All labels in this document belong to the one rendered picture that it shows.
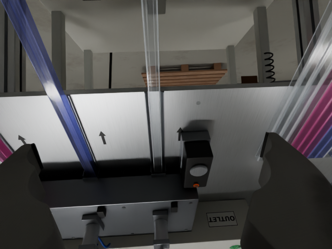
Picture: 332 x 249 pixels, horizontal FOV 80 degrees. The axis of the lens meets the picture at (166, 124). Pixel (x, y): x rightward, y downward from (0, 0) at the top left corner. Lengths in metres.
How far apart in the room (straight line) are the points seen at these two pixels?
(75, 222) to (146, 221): 0.12
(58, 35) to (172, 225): 0.62
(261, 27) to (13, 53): 0.70
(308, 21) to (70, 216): 0.67
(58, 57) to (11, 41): 0.15
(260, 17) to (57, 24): 0.64
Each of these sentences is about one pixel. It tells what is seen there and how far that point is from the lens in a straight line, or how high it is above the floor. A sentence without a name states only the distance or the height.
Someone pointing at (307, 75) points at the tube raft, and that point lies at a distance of 0.28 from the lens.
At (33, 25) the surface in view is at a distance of 0.23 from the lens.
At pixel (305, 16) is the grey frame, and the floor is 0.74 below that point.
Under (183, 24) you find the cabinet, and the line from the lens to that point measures 0.82.
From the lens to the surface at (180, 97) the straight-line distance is 0.25.
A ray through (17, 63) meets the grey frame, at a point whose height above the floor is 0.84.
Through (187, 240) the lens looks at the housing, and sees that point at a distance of 0.44.
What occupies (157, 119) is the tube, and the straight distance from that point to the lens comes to 0.25.
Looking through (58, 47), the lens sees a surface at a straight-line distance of 0.73.
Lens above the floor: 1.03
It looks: 4 degrees down
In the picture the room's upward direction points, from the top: 177 degrees clockwise
